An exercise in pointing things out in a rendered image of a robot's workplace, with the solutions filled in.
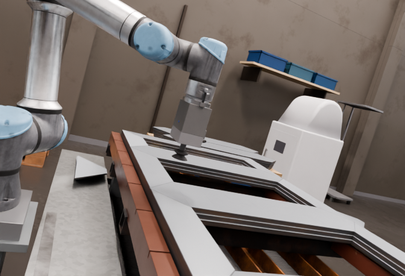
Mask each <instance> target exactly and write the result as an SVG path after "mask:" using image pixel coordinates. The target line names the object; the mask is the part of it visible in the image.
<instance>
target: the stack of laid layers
mask: <svg viewBox="0 0 405 276"><path fill-rule="evenodd" d="M121 137H122V140H123V142H124V145H125V147H126V149H127V152H128V155H129V156H130V159H131V162H132V164H133V166H134V168H135V171H136V174H137V176H138V178H139V180H140V183H141V185H142V187H143V190H144V192H145V195H146V197H147V199H148V202H149V204H150V206H151V209H152V212H153V214H154V216H155V218H156V221H157V223H158V225H159V228H160V230H161V232H162V235H163V237H164V240H165V242H166V244H167V246H168V249H169V252H170V254H171V256H172V259H173V261H174V263H175V266H176V268H177V271H178V273H179V275H180V276H192V274H191V272H190V270H189V268H188V266H187V264H186V261H185V259H184V257H183V255H182V253H181V251H180V249H179V247H178V245H177V243H176V241H175V239H174V237H173V235H172V233H171V230H170V228H169V226H168V224H167V222H166V220H165V218H164V216H163V213H162V211H161V210H160V207H159V205H158V204H157V201H156V199H155V197H154V195H153V193H152V191H151V189H150V186H149V184H148V182H147V180H146V178H145V176H144V174H143V172H142V170H141V168H140V166H139V164H138V162H137V160H136V158H135V155H134V153H133V151H132V149H131V147H130V145H129V143H128V141H127V139H126V137H125V134H124V132H123V131H122V132H121ZM143 139H144V140H145V142H146V143H147V144H148V146H153V147H156V148H161V149H167V150H170V151H174V150H175V149H178V148H180V146H177V145H172V144H169V143H164V142H159V141H155V140H150V139H145V138H143ZM185 151H186V152H187V153H188V154H190V155H195V156H198V157H204V158H209V159H212V160H218V161H221V162H227V163H232V164H236V165H241V166H246V167H249V168H255V167H254V166H252V165H250V164H249V163H247V162H246V161H244V160H240V159H237V158H232V157H227V156H223V155H218V154H213V153H210V152H205V151H200V150H196V149H191V148H186V149H185ZM158 160H159V162H160V163H161V164H162V166H163V167H164V169H166V170H169V171H175V172H181V173H185V174H191V175H197V176H201V177H207V178H213V179H217V180H223V181H229V182H233V183H239V184H245V185H249V186H255V187H261V188H264V189H271V190H274V191H276V192H277V193H279V194H280V195H282V196H283V197H285V198H286V199H287V200H289V201H290V202H292V203H296V204H302V205H308V206H312V207H315V206H314V205H312V204H311V203H309V202H308V201H306V200H305V199H303V198H302V197H300V196H298V195H297V194H295V193H293V192H292V191H291V190H289V189H288V188H286V187H284V186H283V185H281V184H280V183H278V182H276V181H270V180H264V179H261V178H255V177H249V176H246V175H240V174H234V173H231V172H225V171H219V170H216V169H210V168H205V167H201V166H195V165H190V164H186V163H180V162H175V161H171V160H165V159H162V158H158ZM255 169H256V168H255ZM192 209H193V210H194V212H195V213H196V215H197V216H198V217H199V219H200V220H201V222H202V223H203V224H204V225H209V226H215V227H224V228H232V229H238V230H247V231H256V232H261V233H270V234H279V235H284V236H293V237H302V238H308V239H316V240H326V241H331V242H340V243H349V244H352V245H353V246H354V247H356V248H357V249H359V250H360V251H361V252H363V253H364V254H366V255H367V256H368V257H370V258H372V259H373V260H374V261H376V262H377V263H378V264H380V265H382V267H384V268H386V269H387V270H388V271H390V272H391V273H393V274H394V275H396V276H405V264H404V263H402V262H400V261H399V260H397V259H396V258H394V257H392V256H391V255H390V254H388V253H386V252H385V251H383V250H382V249H380V248H379V247H377V246H375V245H374V244H373V243H371V242H370V241H368V240H366V239H365V238H363V237H362V236H360V235H359V234H357V233H355V232H354V231H347V230H338V229H334V228H326V227H319V226H314V225H306V224H298V223H293V222H286V221H278V220H273V219H266V218H258V217H253V216H245V215H238V214H233V213H226V212H217V211H213V210H205V209H198V208H193V207H192Z"/></svg>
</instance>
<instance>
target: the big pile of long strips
mask: <svg viewBox="0 0 405 276"><path fill-rule="evenodd" d="M152 128H153V133H154V134H153V136H154V137H158V138H161V139H166V140H171V141H174V142H176V141H175V140H174V139H173V138H172V137H171V136H170V132H171V129H170V128H165V127H152ZM203 140H206V143H202V145H201V148H206V149H211V150H214V151H219V152H224V153H227V154H233V155H238V156H241V157H246V158H250V159H252V160H254V161H255V162H257V163H258V164H260V165H262V166H263V167H265V168H266V169H268V170H270V169H272V167H273V165H274V163H275V162H276V160H273V159H270V158H267V157H264V156H262V155H259V152H258V151H255V150H252V149H249V148H246V147H244V146H240V145H235V144H232V143H228V142H223V141H220V140H215V139H211V138H208V137H205V139H203Z"/></svg>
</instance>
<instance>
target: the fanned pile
mask: <svg viewBox="0 0 405 276"><path fill-rule="evenodd" d="M102 175H107V169H106V168H104V167H102V166H99V165H97V164H95V163H93V162H90V161H88V160H86V159H84V158H82V157H80V156H78V157H77V158H76V165H75V175H74V180H79V179H83V178H90V177H97V176H102Z"/></svg>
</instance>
